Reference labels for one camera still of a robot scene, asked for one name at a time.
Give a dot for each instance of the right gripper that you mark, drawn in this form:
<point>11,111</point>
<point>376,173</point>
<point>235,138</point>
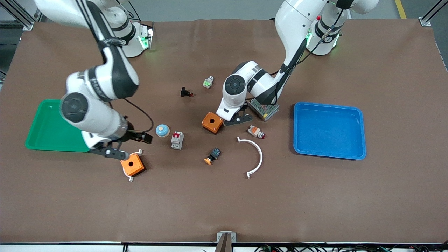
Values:
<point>132,134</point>

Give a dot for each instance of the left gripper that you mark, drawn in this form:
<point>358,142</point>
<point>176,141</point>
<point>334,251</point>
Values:
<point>244,107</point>

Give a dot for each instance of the white circuit breaker red switch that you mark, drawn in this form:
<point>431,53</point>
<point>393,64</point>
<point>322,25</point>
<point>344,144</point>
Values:
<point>176,142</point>

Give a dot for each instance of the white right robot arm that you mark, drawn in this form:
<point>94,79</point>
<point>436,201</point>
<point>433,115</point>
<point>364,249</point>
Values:
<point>115,77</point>

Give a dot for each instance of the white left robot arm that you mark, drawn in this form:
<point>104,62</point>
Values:
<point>294,21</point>

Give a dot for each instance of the blue round capacitor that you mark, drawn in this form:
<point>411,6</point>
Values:
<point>164,132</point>

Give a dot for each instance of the metal mesh power supply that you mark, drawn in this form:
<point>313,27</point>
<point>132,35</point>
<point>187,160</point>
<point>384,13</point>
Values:
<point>266,111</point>

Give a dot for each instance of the orange push button box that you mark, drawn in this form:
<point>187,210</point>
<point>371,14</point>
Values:
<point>210,125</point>
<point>137,167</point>

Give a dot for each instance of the green white contact block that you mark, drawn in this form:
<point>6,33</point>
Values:
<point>208,83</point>

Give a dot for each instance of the yellow mushroom push button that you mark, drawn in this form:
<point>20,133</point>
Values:
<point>215,153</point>

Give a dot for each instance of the green plastic tray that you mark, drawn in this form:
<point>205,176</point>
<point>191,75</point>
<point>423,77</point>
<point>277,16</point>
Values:
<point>49,129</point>

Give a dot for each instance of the blue plastic tray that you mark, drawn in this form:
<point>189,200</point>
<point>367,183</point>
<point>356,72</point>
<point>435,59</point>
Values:
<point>329,131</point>

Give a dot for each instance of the brown table cover mat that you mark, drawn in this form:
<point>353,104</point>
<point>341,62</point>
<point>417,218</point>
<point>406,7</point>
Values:
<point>224,203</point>

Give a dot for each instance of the red white selector switch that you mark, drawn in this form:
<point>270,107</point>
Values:
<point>255,131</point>

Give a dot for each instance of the black rectangular indicator switch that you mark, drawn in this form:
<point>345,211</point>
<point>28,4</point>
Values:
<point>183,92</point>

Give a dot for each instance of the grey metal table bracket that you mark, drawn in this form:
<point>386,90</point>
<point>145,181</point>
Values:
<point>226,238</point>

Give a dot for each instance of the white table edge rail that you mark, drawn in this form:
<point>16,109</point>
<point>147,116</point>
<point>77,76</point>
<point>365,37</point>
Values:
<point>52,248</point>

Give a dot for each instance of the aluminium frame post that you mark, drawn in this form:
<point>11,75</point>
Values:
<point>430,14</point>
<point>21,15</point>

